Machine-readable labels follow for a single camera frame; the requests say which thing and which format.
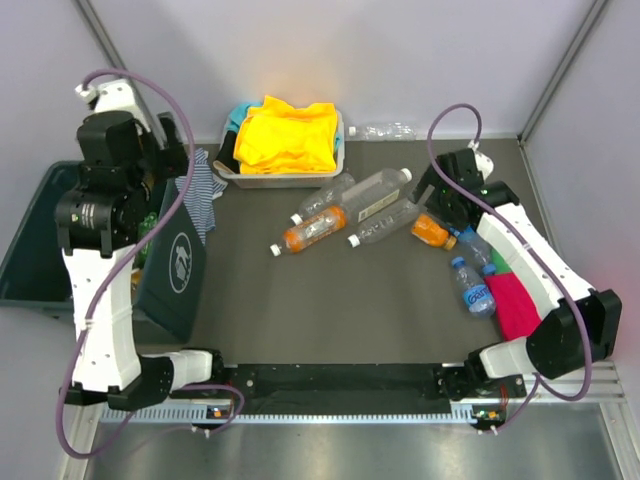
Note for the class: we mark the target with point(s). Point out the large clear bottle with label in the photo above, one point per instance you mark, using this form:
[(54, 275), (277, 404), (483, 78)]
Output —
[(374, 193)]

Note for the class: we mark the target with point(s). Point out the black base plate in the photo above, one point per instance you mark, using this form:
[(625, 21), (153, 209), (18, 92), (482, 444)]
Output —
[(429, 380)]

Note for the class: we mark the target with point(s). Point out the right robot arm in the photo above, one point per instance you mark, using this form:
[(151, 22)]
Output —
[(574, 325)]

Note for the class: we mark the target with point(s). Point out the clear ribbed bottle middle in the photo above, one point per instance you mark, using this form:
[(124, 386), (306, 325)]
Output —
[(383, 223)]

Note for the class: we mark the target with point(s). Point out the blue cap bottle by right arm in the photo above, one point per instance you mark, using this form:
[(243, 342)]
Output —
[(475, 251)]

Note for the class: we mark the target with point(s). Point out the teal cloth in basket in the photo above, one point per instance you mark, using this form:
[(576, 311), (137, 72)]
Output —
[(238, 114)]

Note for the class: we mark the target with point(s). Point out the magenta cloth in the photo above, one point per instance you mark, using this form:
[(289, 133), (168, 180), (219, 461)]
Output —
[(515, 311)]

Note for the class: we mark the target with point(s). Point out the orange bottle tall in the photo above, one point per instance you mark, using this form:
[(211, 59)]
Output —
[(297, 238)]

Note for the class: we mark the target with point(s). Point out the white plastic basket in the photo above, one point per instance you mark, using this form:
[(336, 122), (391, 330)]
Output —
[(307, 180)]

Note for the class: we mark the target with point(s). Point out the blue striped cloth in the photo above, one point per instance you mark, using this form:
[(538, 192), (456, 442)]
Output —
[(204, 189)]

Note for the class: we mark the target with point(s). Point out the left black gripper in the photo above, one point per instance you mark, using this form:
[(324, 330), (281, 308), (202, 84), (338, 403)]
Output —
[(172, 161)]

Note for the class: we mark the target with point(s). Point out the dark green plastic bin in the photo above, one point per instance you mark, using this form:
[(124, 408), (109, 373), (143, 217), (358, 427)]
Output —
[(33, 275)]

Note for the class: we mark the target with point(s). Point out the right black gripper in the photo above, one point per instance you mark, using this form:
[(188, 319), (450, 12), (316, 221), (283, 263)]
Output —
[(431, 178)]

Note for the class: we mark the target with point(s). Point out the blue label bottle right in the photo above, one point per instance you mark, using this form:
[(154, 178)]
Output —
[(475, 293)]

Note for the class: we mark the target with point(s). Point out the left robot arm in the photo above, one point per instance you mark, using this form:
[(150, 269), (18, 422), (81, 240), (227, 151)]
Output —
[(97, 224)]

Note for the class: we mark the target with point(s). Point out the green cloth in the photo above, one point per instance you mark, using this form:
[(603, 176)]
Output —
[(501, 266)]

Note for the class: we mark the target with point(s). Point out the small orange bottle upper right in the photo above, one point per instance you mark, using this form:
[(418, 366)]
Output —
[(431, 233)]

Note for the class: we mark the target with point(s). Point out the yellow cloth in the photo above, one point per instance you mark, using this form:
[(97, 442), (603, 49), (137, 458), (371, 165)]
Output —
[(276, 138)]

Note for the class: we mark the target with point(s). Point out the grey cable duct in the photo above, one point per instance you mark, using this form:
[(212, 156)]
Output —
[(218, 413)]

